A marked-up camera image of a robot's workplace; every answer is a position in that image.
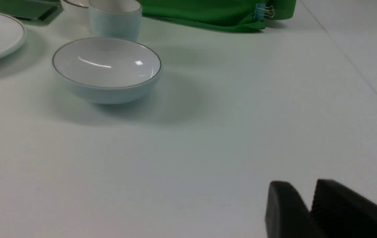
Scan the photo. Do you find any blue binder clip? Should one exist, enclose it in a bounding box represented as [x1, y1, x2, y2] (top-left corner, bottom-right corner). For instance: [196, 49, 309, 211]
[254, 3, 275, 21]

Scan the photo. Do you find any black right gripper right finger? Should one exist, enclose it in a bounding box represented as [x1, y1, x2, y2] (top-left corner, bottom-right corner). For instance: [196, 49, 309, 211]
[311, 179, 377, 238]

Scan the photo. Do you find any silver metal tray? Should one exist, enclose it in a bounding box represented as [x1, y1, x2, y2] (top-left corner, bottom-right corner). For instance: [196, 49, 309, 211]
[7, 0, 63, 26]

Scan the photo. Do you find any green backdrop cloth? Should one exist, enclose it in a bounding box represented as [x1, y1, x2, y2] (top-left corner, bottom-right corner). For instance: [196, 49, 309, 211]
[0, 0, 297, 33]

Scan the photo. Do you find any white black-rimmed small bowl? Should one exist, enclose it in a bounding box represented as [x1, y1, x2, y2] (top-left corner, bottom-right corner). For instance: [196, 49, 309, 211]
[60, 0, 89, 17]

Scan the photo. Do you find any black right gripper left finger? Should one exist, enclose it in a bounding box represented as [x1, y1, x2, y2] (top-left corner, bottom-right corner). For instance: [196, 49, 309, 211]
[264, 181, 321, 238]

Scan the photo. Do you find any light blue ceramic cup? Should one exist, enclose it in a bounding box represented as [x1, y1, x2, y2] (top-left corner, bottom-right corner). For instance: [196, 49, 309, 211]
[88, 0, 142, 41]

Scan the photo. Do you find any light blue shallow bowl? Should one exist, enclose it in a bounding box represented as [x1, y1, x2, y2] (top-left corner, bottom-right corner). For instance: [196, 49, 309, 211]
[51, 37, 163, 104]

